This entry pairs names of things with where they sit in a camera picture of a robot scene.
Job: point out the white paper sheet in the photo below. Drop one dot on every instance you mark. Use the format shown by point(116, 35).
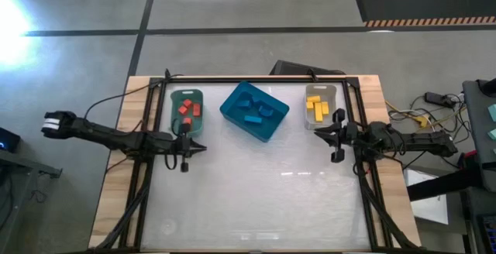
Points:
point(430, 207)

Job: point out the red clamp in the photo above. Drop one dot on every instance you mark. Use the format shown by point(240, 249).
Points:
point(467, 159)

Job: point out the black device with blue light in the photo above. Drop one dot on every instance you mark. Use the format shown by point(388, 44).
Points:
point(8, 139)

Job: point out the long yellow block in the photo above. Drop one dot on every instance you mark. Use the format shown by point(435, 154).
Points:
point(318, 112)

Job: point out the small yellow block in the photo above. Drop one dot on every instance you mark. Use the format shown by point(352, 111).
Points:
point(309, 105)

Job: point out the long red block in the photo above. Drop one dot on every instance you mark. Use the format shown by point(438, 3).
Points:
point(196, 109)

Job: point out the black stand leg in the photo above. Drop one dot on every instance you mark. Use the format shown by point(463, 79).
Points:
point(438, 184)

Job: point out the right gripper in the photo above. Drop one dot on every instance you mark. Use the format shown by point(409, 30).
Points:
point(348, 138)

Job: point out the teal block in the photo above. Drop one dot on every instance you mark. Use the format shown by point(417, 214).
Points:
point(493, 112)
point(493, 134)

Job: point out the green plastic bin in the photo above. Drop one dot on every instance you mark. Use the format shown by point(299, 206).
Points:
point(176, 99)

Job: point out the grey plastic bin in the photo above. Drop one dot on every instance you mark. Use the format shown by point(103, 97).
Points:
point(329, 91)

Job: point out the black striped floor mat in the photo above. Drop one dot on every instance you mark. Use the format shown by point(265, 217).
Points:
point(426, 6)

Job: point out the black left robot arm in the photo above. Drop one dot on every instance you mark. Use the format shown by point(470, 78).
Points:
point(108, 138)

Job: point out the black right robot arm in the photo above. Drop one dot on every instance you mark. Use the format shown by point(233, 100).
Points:
point(410, 139)

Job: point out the black keyboard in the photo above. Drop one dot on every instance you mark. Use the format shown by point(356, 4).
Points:
point(489, 234)

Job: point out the grey side table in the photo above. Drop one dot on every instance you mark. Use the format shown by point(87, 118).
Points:
point(23, 161)

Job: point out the blue cube block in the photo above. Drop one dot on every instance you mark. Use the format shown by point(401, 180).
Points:
point(257, 100)

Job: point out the blue plastic bin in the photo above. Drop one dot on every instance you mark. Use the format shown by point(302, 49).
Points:
point(232, 112)

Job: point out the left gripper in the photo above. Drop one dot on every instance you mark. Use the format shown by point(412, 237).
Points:
point(184, 147)

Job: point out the long blue block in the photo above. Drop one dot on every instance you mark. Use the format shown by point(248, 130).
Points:
point(252, 119)

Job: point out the black power strip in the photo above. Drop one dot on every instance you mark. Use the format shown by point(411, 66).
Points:
point(436, 98)

